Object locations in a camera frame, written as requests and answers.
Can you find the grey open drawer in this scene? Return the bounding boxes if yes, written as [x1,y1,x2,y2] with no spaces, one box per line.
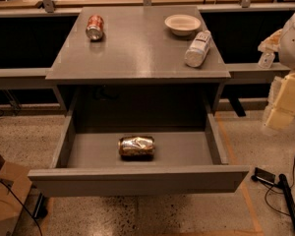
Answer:
[29,99,249,197]

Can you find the grey side shelf rail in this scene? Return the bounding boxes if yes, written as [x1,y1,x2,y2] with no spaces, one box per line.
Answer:
[226,63,290,85]

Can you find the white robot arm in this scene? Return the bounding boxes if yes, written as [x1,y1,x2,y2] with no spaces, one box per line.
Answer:
[258,13,295,132]

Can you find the white bowl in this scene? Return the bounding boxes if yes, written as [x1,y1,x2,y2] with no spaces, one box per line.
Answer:
[164,15,202,36]

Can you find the red soda can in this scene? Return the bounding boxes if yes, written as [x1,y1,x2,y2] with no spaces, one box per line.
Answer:
[86,15,104,40]

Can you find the black cable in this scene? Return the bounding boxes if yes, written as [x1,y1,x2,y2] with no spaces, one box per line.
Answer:
[0,172,44,236]

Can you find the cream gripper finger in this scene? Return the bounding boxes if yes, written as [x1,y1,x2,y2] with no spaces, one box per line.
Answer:
[265,109,294,130]

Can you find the white plastic bottle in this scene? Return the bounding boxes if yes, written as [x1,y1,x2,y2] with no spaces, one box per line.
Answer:
[185,30,212,68]

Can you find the clear sanitizer pump bottle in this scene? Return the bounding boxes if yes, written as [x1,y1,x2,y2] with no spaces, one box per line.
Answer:
[258,52,275,69]

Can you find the brown cardboard box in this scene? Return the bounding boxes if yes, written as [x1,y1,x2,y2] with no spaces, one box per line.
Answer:
[0,154,31,236]

